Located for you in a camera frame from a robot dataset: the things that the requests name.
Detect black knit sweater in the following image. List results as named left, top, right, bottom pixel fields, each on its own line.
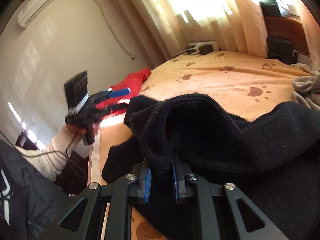
left=102, top=94, right=319, bottom=239

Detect person's left hand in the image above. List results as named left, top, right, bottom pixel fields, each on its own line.
left=66, top=123, right=100, bottom=136

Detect red cloth on bed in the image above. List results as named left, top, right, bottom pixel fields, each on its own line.
left=96, top=68, right=151, bottom=109

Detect cream ribbed left sleeve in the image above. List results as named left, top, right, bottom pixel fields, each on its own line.
left=16, top=125, right=82, bottom=181

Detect black charger adapter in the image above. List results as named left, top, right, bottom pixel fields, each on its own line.
left=199, top=44, right=214, bottom=55

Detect cream lace curtain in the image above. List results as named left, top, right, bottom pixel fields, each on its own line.
left=111, top=0, right=267, bottom=64

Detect white power strip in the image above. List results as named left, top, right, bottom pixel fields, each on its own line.
left=188, top=41, right=221, bottom=54

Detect white air conditioner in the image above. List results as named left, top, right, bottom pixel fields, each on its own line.
left=17, top=0, right=81, bottom=29

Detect orange paw print blanket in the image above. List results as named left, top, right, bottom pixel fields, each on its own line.
left=87, top=50, right=313, bottom=240

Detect taupe knit sweater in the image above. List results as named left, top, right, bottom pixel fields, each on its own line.
left=291, top=63, right=320, bottom=111

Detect black box beside bed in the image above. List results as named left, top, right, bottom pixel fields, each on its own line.
left=266, top=37, right=295, bottom=65

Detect dark box on nightstand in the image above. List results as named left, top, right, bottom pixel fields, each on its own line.
left=260, top=0, right=282, bottom=17

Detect wooden nightstand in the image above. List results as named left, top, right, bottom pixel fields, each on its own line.
left=264, top=16, right=310, bottom=56

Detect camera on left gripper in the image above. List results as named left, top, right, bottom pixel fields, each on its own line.
left=64, top=70, right=89, bottom=115

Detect black cable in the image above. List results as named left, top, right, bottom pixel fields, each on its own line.
left=0, top=129, right=87, bottom=178

